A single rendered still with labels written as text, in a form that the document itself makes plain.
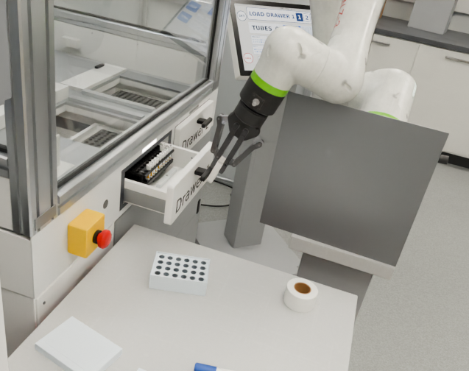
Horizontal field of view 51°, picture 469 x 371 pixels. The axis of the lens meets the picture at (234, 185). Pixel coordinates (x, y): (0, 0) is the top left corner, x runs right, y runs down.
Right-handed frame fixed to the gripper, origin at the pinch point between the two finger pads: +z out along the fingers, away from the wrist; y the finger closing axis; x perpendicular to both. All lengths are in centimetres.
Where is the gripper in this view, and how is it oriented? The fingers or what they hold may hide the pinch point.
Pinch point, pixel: (216, 169)
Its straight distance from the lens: 124.6
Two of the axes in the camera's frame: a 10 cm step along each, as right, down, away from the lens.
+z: -4.7, 7.2, 5.2
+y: 8.3, 5.5, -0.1
